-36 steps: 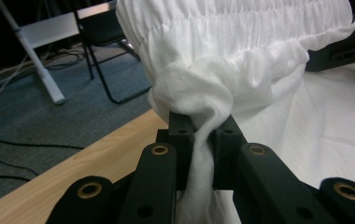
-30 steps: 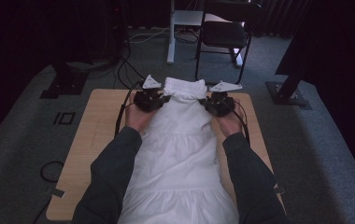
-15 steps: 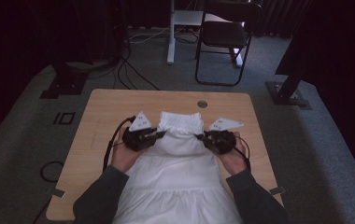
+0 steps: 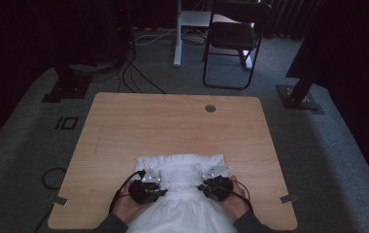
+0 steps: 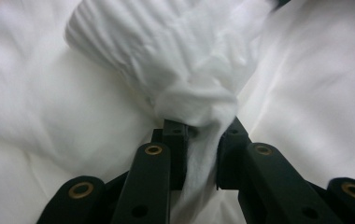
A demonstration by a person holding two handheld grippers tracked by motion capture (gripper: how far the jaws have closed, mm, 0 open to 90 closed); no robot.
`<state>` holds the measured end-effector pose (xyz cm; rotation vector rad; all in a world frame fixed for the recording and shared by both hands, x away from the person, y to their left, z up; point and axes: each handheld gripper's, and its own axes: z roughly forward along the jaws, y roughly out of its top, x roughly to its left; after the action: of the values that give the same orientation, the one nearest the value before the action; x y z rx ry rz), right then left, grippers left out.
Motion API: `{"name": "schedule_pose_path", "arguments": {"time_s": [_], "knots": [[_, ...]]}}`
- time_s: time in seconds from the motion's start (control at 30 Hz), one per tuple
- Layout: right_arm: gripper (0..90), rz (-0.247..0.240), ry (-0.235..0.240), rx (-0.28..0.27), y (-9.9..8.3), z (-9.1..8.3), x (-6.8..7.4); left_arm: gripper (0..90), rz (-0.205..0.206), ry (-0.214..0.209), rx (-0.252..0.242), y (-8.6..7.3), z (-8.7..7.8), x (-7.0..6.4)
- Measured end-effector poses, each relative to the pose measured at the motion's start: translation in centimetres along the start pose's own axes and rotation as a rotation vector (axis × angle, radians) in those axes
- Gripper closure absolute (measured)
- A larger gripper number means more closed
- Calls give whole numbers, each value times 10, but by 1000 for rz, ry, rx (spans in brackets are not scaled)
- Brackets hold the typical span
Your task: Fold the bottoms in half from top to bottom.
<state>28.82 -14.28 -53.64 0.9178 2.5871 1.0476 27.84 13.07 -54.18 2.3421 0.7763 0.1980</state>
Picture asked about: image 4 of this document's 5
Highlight grey tape piece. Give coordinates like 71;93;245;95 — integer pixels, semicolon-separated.
279;193;298;204
47;194;69;207

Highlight person's left hand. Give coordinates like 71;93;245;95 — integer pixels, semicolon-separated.
113;188;150;225

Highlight white floor cable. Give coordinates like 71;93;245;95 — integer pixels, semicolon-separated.
133;27;178;47

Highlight black stand base left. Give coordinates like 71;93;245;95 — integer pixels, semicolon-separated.
41;62;93;104

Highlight white skirt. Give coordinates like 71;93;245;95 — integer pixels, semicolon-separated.
125;153;239;233

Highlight black floor cables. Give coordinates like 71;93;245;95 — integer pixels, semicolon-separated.
117;42;167;95

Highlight person's right hand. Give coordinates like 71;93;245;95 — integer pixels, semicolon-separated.
220;176;251;221

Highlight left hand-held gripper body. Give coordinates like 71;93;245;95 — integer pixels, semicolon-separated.
127;167;161;206

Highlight dark curtain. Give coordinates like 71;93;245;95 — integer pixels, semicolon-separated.
263;0;324;40

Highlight hand-held gripper cable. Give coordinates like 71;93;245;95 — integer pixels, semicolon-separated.
108;170;147;215
230;179;254;214

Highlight left hand-held gripper cable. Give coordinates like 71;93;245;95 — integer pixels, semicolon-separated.
108;170;147;215

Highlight dark equipment rack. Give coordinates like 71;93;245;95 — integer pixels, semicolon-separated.
75;0;133;66

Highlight white desk frame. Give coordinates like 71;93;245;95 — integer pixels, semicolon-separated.
173;0;254;71

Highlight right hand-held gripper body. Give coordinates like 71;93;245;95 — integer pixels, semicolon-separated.
201;165;235;202

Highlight right hand-held gripper cable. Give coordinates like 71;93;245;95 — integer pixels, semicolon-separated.
230;179;254;214

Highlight black cable loop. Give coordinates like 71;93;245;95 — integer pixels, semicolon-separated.
41;167;68;191

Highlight black folding chair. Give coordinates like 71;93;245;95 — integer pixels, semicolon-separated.
202;0;273;91

